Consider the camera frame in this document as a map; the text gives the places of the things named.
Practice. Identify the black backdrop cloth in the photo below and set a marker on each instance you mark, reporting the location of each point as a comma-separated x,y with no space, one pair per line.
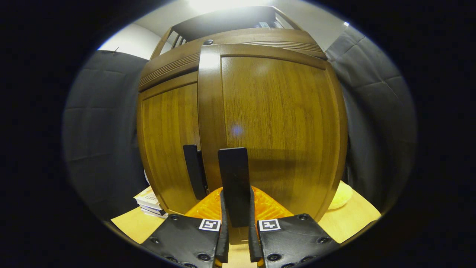
100,130

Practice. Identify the wooden shoe cabinet door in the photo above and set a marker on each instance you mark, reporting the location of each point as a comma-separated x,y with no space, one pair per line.
282,130
167,141

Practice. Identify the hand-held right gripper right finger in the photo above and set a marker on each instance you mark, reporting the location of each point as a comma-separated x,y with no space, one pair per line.
293,238

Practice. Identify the wooden double-door shoe cabinet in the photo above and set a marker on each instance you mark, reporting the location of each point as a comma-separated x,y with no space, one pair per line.
178,63

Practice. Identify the thin grey book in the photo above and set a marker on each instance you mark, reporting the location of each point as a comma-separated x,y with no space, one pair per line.
153,209

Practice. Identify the beige cover book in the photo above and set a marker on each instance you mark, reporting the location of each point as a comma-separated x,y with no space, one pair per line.
147,197

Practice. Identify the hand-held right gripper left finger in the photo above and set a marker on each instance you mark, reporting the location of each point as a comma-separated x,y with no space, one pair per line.
186,238

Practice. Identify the wooden cabinet drawer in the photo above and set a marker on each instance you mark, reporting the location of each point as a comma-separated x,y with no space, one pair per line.
167,67

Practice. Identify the yellow round sponge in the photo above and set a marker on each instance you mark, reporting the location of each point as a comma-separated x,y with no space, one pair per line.
340,195

